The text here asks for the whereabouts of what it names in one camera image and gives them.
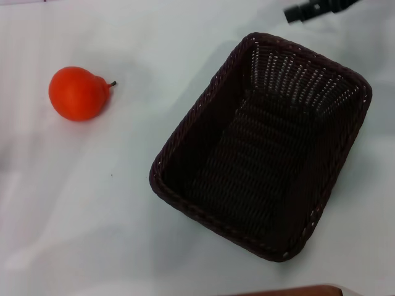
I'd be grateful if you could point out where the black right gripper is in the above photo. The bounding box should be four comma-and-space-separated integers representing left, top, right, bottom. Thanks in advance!
283, 0, 359, 24

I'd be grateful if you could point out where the black woven plastic basket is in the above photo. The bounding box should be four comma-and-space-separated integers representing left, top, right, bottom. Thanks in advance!
149, 31, 373, 263

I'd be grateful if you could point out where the orange toy pear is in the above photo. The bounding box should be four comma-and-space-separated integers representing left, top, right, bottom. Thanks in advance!
48, 65, 118, 123

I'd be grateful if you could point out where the brown wooden edge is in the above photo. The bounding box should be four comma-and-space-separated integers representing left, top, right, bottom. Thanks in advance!
233, 284, 345, 296

